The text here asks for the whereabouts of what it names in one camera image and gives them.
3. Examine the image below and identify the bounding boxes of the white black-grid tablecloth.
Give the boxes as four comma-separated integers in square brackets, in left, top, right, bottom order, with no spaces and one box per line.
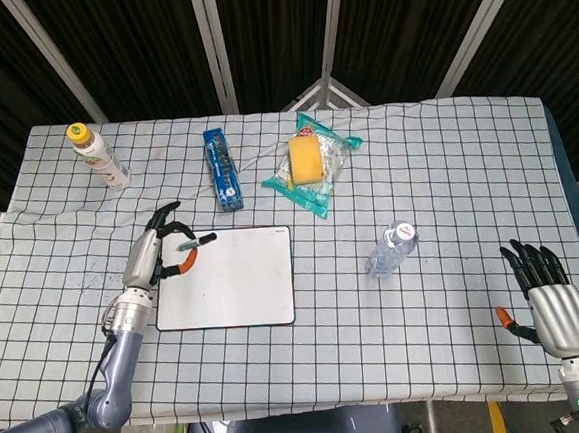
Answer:
[0,82,579,433]

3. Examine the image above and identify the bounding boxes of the white drawing board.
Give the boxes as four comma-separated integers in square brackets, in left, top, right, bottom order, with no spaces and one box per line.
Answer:
[149,223,299,336]

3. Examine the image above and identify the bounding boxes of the white green marker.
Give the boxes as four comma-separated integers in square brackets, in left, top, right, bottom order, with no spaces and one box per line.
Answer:
[175,231,219,252]

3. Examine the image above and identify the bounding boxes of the blue rectangular cardboard box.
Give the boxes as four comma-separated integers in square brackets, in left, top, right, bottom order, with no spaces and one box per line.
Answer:
[201,125,247,215]

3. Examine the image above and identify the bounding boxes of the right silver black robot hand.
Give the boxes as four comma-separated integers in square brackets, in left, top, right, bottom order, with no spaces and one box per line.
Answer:
[489,233,579,364]

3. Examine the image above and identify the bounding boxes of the white drink bottle, yellow cap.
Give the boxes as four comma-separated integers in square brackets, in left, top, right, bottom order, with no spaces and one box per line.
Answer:
[64,118,133,196]

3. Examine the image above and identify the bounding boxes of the dark folding screen, white frames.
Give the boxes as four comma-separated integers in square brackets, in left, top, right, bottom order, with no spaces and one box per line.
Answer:
[0,0,579,243]

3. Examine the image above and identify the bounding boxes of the yellow sponge block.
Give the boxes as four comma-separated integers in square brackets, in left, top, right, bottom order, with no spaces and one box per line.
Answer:
[286,133,326,187]

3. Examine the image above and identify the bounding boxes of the teal clear plastic package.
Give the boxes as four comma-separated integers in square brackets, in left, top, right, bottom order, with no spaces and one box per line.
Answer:
[254,106,371,225]

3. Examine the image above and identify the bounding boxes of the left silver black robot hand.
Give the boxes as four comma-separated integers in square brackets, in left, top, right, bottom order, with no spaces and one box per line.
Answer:
[116,198,200,291]

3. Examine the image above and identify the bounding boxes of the clear water bottle, white cap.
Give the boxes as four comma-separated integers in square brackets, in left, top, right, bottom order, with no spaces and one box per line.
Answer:
[361,218,423,281]

